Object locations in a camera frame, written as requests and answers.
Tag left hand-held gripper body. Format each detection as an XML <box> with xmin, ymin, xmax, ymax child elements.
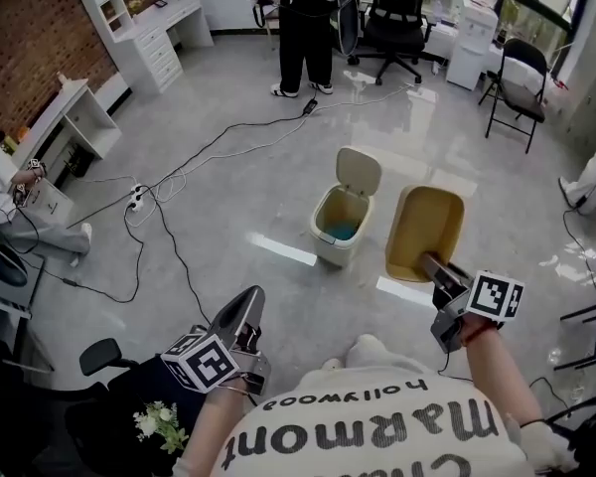
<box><xmin>159</xmin><ymin>321</ymin><xmax>273</xmax><ymax>398</ymax></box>

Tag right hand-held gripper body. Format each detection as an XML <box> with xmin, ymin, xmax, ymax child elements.
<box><xmin>429</xmin><ymin>260</ymin><xmax>525</xmax><ymax>356</ymax></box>

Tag beige plastic container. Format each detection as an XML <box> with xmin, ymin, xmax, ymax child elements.
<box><xmin>383</xmin><ymin>184</ymin><xmax>467</xmax><ymax>284</ymax></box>

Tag cream pedal trash bin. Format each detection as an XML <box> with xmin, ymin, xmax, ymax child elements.
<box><xmin>309</xmin><ymin>145</ymin><xmax>383</xmax><ymax>268</ymax></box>

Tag person's left forearm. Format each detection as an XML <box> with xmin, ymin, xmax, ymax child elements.
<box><xmin>181</xmin><ymin>388</ymin><xmax>259</xmax><ymax>477</ymax></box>

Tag person's right forearm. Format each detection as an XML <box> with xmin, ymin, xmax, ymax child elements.
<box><xmin>459</xmin><ymin>315</ymin><xmax>547</xmax><ymax>434</ymax></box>

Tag white artificial flowers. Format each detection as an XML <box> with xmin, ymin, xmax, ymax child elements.
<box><xmin>131</xmin><ymin>399</ymin><xmax>191</xmax><ymax>456</ymax></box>

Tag blue plastic bag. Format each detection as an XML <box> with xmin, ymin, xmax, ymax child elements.
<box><xmin>321</xmin><ymin>220</ymin><xmax>360</xmax><ymax>242</ymax></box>

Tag person's beige trousers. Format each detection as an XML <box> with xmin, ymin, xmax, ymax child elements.
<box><xmin>345</xmin><ymin>334</ymin><xmax>431</xmax><ymax>377</ymax></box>

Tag white power strip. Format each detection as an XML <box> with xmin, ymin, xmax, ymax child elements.
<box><xmin>127</xmin><ymin>181</ymin><xmax>146</xmax><ymax>215</ymax></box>

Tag person's white printed shirt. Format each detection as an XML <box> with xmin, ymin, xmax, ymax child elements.
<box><xmin>218</xmin><ymin>369</ymin><xmax>580</xmax><ymax>477</ymax></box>

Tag black mesh office chair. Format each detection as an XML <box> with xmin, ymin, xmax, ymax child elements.
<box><xmin>0</xmin><ymin>338</ymin><xmax>208</xmax><ymax>477</ymax></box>

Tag black folding chair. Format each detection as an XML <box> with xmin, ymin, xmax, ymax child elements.
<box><xmin>478</xmin><ymin>37</ymin><xmax>549</xmax><ymax>155</ymax></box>

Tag white drawer cabinet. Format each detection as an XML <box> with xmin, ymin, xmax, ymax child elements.
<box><xmin>28</xmin><ymin>180</ymin><xmax>76</xmax><ymax>221</ymax></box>

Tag white water dispenser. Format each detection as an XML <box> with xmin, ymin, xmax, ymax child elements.
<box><xmin>445</xmin><ymin>0</ymin><xmax>499</xmax><ymax>91</ymax></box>

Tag white metal rack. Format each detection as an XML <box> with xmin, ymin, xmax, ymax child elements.
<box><xmin>0</xmin><ymin>293</ymin><xmax>57</xmax><ymax>375</ymax></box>

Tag black padded stool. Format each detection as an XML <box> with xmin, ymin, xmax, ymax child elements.
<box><xmin>0</xmin><ymin>236</ymin><xmax>30</xmax><ymax>289</ymax></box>

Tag dark mesh carry bag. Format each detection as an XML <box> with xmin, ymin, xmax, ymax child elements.
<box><xmin>330</xmin><ymin>0</ymin><xmax>363</xmax><ymax>60</ymax></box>

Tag white vanity desk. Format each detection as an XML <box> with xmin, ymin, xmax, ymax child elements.
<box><xmin>10</xmin><ymin>72</ymin><xmax>124</xmax><ymax>191</ymax></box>

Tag white hutch desk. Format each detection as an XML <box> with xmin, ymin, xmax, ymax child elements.
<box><xmin>68</xmin><ymin>0</ymin><xmax>216</xmax><ymax>97</ymax></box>

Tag red bead bracelet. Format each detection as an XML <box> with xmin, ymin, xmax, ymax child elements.
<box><xmin>462</xmin><ymin>321</ymin><xmax>499</xmax><ymax>348</ymax></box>

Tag black power cable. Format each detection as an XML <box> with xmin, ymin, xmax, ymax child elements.
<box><xmin>146</xmin><ymin>186</ymin><xmax>213</xmax><ymax>326</ymax></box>
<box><xmin>560</xmin><ymin>206</ymin><xmax>596</xmax><ymax>287</ymax></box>
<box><xmin>42</xmin><ymin>206</ymin><xmax>146</xmax><ymax>304</ymax></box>

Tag long white cable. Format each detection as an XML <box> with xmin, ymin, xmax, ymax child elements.
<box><xmin>123</xmin><ymin>80</ymin><xmax>421</xmax><ymax>228</ymax></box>

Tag black adapter cable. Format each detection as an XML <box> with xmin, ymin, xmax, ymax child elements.
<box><xmin>65</xmin><ymin>89</ymin><xmax>329</xmax><ymax>231</ymax></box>

